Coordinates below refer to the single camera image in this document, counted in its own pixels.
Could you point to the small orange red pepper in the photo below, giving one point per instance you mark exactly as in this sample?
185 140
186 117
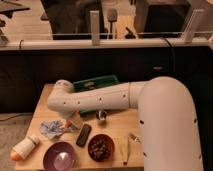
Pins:
68 124

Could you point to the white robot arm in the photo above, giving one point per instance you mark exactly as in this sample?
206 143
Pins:
167 118

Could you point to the green plastic bin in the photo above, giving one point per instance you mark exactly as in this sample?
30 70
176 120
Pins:
95 83

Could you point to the small silver black object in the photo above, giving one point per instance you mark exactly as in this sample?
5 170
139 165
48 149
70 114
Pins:
101 117

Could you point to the black remote control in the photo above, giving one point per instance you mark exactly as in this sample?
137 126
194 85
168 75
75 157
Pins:
83 136

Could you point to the dark bowl with beans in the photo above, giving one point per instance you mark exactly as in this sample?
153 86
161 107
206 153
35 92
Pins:
101 148

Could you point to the blue white crumpled cloth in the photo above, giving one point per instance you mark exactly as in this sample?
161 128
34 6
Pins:
52 129

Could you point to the purple bowl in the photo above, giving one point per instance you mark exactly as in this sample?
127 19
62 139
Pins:
59 157

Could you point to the white horizontal rail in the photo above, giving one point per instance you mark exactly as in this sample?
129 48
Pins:
104 44

